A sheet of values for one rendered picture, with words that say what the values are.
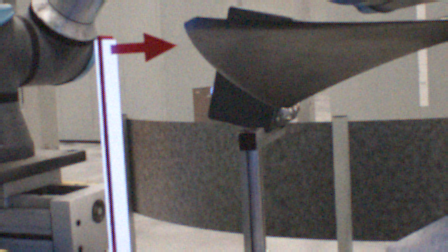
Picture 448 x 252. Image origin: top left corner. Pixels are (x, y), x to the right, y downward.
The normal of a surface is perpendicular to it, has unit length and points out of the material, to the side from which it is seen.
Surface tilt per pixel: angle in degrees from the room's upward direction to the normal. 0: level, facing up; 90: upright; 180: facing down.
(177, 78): 90
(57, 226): 90
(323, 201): 90
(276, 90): 154
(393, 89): 90
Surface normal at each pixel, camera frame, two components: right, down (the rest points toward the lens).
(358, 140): -0.31, 0.10
